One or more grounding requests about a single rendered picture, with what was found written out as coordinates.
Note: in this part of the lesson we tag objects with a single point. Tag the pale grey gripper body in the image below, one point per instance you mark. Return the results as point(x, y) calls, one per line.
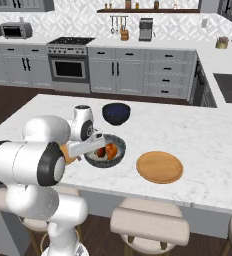
point(83, 147)

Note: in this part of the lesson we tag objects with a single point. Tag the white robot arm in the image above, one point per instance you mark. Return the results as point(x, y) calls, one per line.
point(28, 163)

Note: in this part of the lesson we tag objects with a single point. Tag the red bell pepper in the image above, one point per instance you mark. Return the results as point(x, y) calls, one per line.
point(101, 152)

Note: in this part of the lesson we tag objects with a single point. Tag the orange-brown chicken drumstick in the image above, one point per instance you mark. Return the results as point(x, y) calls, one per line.
point(111, 151)

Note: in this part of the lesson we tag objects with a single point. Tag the dark blue bowl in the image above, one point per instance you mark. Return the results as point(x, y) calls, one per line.
point(116, 113)

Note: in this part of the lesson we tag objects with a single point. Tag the grey speckled plate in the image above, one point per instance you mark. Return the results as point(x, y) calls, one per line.
point(120, 150)

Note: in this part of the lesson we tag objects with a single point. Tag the round wooden plate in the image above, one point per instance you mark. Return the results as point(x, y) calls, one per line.
point(159, 167)

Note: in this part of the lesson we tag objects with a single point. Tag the steel oven with hob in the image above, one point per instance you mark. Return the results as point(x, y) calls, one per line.
point(69, 63)

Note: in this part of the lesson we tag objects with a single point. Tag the grey cupboard and drawer run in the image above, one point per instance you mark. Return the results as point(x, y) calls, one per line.
point(141, 71)

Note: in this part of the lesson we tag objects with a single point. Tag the grey base cupboard run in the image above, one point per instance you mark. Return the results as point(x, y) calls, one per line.
point(14, 65)

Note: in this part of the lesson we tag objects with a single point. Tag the wooden knife block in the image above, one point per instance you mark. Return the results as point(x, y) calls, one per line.
point(124, 35)

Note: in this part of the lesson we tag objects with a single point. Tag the grey coffee machine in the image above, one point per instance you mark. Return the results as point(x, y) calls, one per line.
point(146, 29)

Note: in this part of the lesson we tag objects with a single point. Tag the silver toaster oven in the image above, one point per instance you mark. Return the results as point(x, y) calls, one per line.
point(16, 30)

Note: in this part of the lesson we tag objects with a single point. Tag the small brown bottle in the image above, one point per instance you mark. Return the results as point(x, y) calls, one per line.
point(110, 5)
point(105, 6)

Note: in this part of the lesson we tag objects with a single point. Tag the brown jar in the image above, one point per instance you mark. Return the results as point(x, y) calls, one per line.
point(156, 4)
point(128, 4)

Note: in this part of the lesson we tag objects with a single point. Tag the small amber jar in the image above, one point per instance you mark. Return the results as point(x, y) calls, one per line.
point(137, 5)

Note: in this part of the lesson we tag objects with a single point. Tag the grey upper cupboards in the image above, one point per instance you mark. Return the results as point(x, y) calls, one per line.
point(19, 4)

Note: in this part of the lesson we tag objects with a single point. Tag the dark sink basin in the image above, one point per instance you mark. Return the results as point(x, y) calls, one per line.
point(230, 87)

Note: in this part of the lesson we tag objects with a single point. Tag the small white bottle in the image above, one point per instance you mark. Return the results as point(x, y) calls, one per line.
point(175, 6)

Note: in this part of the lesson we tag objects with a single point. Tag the potted plant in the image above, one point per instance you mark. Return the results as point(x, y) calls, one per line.
point(222, 42)

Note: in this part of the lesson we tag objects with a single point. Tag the rail with hanging tools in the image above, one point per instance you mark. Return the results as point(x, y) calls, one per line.
point(118, 22)

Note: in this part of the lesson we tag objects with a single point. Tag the dark wooden wall shelf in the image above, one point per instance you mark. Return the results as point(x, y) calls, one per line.
point(148, 11)

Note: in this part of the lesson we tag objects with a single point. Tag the white wall socket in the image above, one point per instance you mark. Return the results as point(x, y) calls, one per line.
point(204, 23)

